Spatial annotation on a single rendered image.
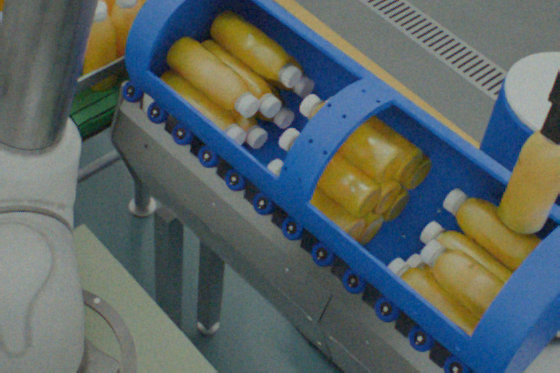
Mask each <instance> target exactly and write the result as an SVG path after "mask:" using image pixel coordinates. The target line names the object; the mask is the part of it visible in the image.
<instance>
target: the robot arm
mask: <svg viewBox="0 0 560 373"><path fill-rule="evenodd" d="M98 2H99V0H4V5H3V11H2V17H1V23H0V373H119V363H118V361H117V360H116V359H114V358H113V357H111V356H109V355H106V353H105V354H104V352H102V351H101V350H99V349H98V348H97V347H96V346H95V345H94V344H92V343H91V342H90V341H89V340H88V338H87V337H86V336H85V317H84V303H83V295H82V289H81V279H80V274H79V268H78V261H77V255H76V249H75V243H73V236H74V232H72V229H74V211H72V208H73V205H74V203H75V198H76V185H77V175H78V167H79V159H80V153H81V139H80V135H79V131H78V129H77V127H76V125H75V124H74V123H73V121H72V120H70V119H69V117H68V116H69V112H70V109H71V105H73V100H74V96H75V92H76V87H77V83H78V80H79V76H80V71H81V67H82V63H83V59H84V55H85V51H86V47H88V42H89V38H90V34H91V31H92V26H93V22H94V18H95V14H96V9H97V5H98ZM547 100H548V101H549V103H551V106H550V109H549V111H548V113H547V116H546V119H545V122H543V124H542V126H541V129H540V131H539V132H540V134H541V135H542V136H545V137H546V138H548V139H549V140H551V141H552V142H554V143H555V144H558V145H559V144H560V68H559V70H558V74H557V77H555V79H554V82H553V85H552V89H551V91H550V93H549V96H548V99H547Z"/></svg>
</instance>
